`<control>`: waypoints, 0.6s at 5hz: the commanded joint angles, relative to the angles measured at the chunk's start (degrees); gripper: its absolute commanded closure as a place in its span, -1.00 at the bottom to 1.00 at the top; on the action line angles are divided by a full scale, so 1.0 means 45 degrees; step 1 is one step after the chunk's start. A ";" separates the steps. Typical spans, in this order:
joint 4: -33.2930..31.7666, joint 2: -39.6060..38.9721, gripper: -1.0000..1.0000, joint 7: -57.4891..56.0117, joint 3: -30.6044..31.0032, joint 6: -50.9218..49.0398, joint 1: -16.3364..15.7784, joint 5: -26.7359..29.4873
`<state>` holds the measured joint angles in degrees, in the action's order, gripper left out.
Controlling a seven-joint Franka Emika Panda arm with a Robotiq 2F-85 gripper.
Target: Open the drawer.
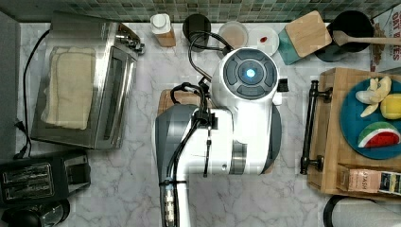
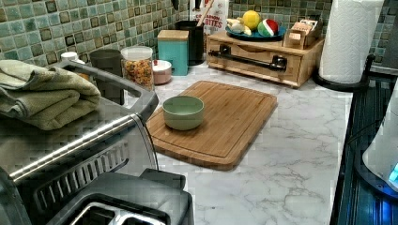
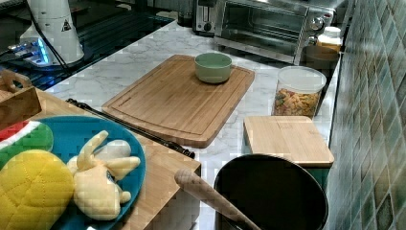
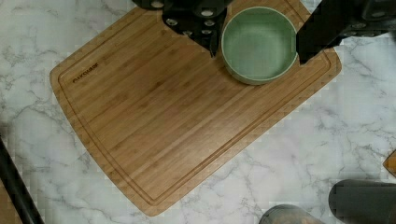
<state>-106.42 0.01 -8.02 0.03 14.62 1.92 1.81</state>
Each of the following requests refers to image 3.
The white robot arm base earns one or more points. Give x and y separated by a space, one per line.
53 34

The large wooden cutting board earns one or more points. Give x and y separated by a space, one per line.
172 103

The green ceramic bowl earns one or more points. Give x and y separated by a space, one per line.
213 67

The green box with wooden lid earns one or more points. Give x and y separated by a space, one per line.
294 138

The clear pasta container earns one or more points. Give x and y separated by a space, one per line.
298 91

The silver toaster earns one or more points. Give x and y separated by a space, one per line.
203 17

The black pot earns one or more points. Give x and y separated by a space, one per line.
274 193

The silver toaster oven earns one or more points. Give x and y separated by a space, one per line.
277 29

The cream plush toy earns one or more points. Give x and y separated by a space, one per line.
96 192

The blue plate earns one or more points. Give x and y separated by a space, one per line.
71 133

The white-lidded jar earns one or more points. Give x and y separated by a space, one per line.
330 38

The plush watermelon slice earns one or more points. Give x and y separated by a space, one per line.
27 135

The yellow plush pineapple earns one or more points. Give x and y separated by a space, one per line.
36 187

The wooden pot handle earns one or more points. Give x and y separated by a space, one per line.
193 184

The wooden tray with handle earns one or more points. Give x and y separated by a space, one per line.
19 100

